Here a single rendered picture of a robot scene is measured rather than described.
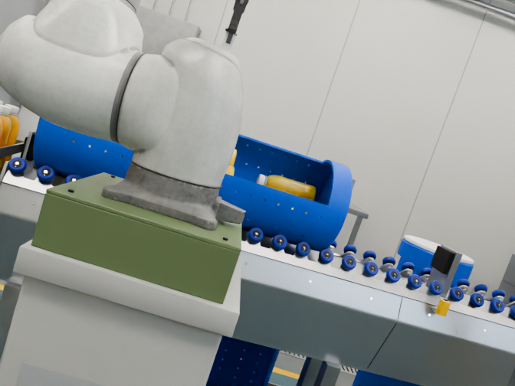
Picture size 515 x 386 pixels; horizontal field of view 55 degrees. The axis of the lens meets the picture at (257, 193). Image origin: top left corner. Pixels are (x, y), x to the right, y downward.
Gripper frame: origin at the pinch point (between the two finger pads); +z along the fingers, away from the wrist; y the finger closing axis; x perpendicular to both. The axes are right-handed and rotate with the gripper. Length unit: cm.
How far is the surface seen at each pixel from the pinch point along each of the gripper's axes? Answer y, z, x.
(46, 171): -25, 48, 35
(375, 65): 310, -39, -141
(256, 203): -26, 38, -21
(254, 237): -24, 48, -25
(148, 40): 303, 12, 61
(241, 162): 1.5, 33.6, -16.7
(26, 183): -26, 53, 39
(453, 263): -16, 39, -90
